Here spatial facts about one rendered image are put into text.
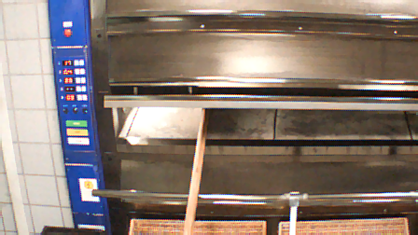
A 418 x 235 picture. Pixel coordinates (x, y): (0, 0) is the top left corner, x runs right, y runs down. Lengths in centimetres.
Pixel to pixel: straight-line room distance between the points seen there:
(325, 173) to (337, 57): 50
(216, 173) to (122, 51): 61
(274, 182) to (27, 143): 103
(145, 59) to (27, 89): 52
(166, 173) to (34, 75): 67
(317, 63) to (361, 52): 18
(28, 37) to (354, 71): 127
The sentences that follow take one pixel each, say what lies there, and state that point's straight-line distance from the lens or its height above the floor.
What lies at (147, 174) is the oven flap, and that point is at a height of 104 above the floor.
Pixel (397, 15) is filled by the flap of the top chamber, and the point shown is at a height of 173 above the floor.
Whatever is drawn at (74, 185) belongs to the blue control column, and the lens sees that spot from 333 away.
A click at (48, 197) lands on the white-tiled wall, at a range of 343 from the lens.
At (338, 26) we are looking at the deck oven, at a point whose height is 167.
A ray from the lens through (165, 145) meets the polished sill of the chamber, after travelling 318.
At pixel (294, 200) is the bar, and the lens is 281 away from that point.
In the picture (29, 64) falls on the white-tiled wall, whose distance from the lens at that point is 318.
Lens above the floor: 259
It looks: 25 degrees down
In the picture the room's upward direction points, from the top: 2 degrees counter-clockwise
